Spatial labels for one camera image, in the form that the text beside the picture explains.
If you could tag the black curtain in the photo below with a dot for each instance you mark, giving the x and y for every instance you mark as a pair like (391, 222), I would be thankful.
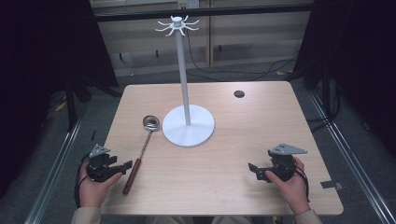
(46, 62)
(358, 56)

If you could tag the white hook stand rack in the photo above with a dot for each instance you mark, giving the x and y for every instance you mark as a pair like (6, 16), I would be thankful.
(188, 124)

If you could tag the black stand leg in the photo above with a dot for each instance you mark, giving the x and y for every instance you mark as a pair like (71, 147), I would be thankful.
(71, 107)

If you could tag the black horizontal bar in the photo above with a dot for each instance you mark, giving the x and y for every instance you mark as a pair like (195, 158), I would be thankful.
(202, 13)

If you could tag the person's right hand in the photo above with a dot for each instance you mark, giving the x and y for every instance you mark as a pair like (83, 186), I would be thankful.
(291, 193)

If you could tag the metal floor rail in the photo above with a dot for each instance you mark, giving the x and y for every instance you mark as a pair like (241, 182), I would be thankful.
(53, 174)
(351, 155)

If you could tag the person's left hand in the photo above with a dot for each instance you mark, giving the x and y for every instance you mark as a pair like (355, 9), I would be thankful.
(93, 191)

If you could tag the yellow floor tape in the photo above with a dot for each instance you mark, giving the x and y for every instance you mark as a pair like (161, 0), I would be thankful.
(61, 105)

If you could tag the grey tape piece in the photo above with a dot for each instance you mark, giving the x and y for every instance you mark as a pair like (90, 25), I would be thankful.
(331, 185)

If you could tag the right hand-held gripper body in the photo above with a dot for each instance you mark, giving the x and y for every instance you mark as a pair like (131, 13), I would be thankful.
(281, 166)

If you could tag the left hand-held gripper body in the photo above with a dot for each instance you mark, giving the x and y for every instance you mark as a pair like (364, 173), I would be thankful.
(99, 169)

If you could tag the white wall outlet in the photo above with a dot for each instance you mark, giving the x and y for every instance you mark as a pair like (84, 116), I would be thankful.
(188, 3)

